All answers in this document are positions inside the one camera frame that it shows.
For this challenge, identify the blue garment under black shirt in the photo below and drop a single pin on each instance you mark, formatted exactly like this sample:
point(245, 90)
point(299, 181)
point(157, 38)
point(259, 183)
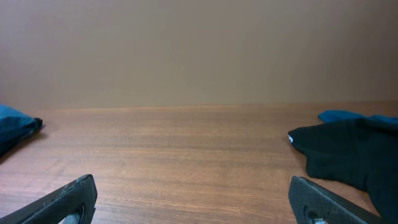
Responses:
point(337, 115)

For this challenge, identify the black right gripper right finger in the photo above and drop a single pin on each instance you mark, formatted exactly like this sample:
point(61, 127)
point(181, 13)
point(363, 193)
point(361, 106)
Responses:
point(312, 204)

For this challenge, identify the blue shorts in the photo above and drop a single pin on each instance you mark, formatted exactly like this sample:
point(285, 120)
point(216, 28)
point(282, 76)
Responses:
point(14, 124)

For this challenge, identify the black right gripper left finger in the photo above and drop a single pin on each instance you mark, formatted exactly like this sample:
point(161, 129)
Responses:
point(72, 203)

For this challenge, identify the folded black trousers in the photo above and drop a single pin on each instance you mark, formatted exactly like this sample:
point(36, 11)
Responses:
point(35, 126)

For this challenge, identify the black t-shirt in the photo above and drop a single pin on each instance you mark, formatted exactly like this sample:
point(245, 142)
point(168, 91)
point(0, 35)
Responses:
point(360, 152)

